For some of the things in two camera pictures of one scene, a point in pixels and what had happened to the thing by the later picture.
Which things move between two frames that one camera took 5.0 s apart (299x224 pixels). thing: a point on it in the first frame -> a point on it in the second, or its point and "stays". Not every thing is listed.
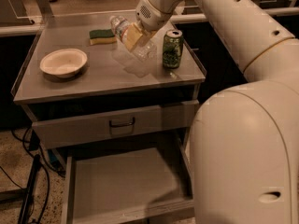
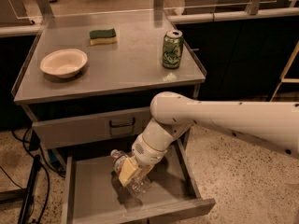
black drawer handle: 122,125 stays
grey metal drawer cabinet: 92,95 stays
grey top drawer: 177,117 stays
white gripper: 151,16 -> 146,152
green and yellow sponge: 102,36 stays
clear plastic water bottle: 145,49 -> 138,186
